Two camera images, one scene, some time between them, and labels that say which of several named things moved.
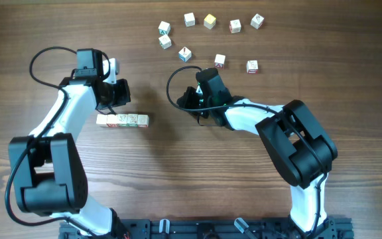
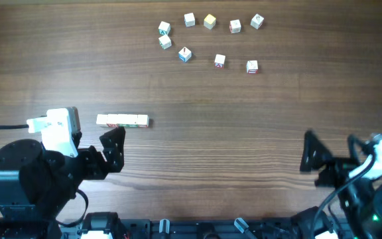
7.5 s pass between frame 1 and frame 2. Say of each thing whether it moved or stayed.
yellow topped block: stayed
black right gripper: moved
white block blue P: stayed
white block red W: stayed
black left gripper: moved
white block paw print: stayed
